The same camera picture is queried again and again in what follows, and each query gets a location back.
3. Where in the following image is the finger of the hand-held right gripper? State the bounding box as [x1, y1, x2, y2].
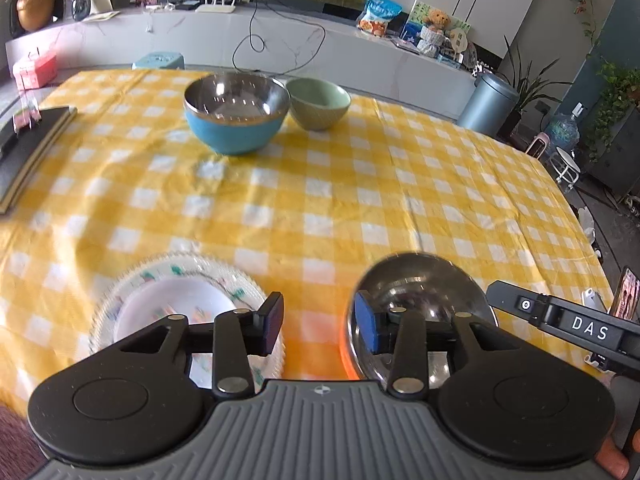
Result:
[486, 280, 553, 328]

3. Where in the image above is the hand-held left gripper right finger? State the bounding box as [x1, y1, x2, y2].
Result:
[354, 291, 523, 397]

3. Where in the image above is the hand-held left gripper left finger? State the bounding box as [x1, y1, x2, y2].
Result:
[107, 292, 285, 401]

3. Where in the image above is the orange steel bowl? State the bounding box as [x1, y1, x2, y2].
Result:
[339, 251, 499, 381]

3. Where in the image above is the small pink floral plate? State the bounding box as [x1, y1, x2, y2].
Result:
[116, 280, 241, 356]

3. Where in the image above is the white fruit print plate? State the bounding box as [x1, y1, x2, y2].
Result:
[90, 252, 286, 392]

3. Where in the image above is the clear glass plate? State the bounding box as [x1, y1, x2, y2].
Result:
[91, 254, 284, 387]

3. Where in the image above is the person's right hand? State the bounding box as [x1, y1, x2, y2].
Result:
[599, 438, 631, 480]

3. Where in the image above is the yellow checked tablecloth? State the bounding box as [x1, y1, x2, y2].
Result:
[0, 69, 618, 413]

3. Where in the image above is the white round stool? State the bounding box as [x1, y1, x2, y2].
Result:
[549, 148, 584, 192]

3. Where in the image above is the blue water bottle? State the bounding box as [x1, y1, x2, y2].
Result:
[545, 102, 582, 155]

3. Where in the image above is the blue steel bowl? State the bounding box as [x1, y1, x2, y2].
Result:
[183, 73, 291, 156]

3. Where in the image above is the grey metal trash can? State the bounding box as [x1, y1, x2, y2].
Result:
[456, 72, 521, 137]

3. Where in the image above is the green ceramic bowl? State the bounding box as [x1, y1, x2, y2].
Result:
[286, 77, 351, 132]

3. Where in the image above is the tall leafy potted plant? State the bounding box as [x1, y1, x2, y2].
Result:
[499, 35, 568, 128]

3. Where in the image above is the green ivy plant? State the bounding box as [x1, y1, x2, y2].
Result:
[584, 59, 640, 162]

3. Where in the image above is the teddy bear toy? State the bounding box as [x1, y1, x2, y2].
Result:
[417, 27, 447, 59]

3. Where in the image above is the purple shaggy rug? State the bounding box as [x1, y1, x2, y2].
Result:
[0, 404, 47, 480]

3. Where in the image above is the teal stool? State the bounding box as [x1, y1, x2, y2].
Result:
[132, 51, 185, 71]

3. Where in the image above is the black notebook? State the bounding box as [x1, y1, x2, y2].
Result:
[0, 105, 79, 214]

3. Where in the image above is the brown teddy bear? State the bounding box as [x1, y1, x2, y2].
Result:
[422, 9, 452, 34]

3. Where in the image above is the white marble television cabinet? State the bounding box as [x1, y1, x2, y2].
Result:
[5, 0, 496, 111]

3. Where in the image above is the green picture card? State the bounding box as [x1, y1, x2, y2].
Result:
[406, 0, 472, 41]

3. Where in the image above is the trailing vine plant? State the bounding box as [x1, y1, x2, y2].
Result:
[559, 0, 602, 57]

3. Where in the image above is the blue snack bag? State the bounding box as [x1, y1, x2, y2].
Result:
[357, 0, 404, 39]

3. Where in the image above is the pink binder clip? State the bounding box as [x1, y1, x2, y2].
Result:
[12, 100, 42, 134]

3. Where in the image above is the pink storage box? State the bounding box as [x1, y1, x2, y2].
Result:
[12, 52, 58, 91]

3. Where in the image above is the gold round vase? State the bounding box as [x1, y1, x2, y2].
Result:
[16, 0, 56, 32]

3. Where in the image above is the black cable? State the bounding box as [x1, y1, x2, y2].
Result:
[231, 0, 327, 74]

